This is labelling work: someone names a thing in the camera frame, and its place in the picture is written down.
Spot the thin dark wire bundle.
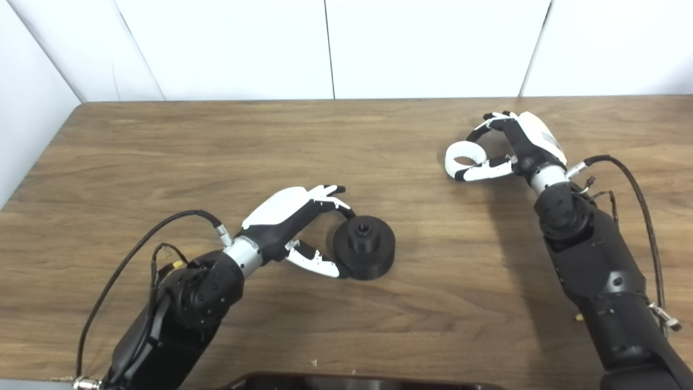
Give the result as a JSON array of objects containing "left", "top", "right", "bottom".
[{"left": 577, "top": 176, "right": 619, "bottom": 228}]

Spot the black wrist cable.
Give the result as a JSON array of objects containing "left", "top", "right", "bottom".
[
  {"left": 566, "top": 155, "right": 683, "bottom": 331},
  {"left": 75, "top": 210, "right": 233, "bottom": 390}
]

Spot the round black stepped part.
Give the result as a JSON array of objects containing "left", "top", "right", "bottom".
[{"left": 332, "top": 215, "right": 396, "bottom": 281}]

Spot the white toothed ring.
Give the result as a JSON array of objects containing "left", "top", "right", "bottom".
[{"left": 444, "top": 141, "right": 489, "bottom": 179}]

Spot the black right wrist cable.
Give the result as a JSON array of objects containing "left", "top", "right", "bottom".
[{"left": 566, "top": 155, "right": 683, "bottom": 331}]

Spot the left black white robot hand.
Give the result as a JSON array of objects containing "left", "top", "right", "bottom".
[{"left": 241, "top": 185, "right": 358, "bottom": 279}]

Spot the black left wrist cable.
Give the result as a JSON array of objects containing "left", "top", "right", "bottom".
[{"left": 75, "top": 210, "right": 233, "bottom": 390}]

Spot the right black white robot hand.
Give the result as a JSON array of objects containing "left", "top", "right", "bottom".
[{"left": 455, "top": 111, "right": 568, "bottom": 182}]

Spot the thin wire with yellow plug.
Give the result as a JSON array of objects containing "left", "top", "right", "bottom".
[{"left": 151, "top": 243, "right": 190, "bottom": 288}]

